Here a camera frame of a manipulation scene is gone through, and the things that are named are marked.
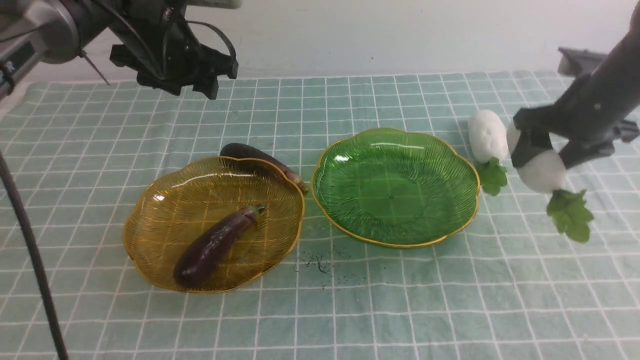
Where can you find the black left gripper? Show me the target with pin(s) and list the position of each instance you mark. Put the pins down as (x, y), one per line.
(157, 42)

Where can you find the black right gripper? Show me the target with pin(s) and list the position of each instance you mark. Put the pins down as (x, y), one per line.
(590, 113)

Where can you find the white radish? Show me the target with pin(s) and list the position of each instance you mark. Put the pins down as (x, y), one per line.
(487, 139)
(546, 174)

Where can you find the purple eggplant pale stem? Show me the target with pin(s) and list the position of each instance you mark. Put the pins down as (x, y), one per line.
(241, 151)

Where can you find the amber ribbed plastic plate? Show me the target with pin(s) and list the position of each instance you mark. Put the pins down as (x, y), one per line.
(174, 210)

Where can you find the purple eggplant green stem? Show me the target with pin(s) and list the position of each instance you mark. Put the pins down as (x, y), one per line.
(201, 258)

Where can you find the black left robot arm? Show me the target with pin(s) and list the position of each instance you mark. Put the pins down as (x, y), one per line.
(46, 31)

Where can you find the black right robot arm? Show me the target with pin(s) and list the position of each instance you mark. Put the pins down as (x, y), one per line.
(624, 58)

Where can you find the green ribbed plastic plate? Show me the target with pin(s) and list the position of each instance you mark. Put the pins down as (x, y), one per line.
(395, 188)

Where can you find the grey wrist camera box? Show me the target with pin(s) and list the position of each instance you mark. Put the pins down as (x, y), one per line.
(574, 61)

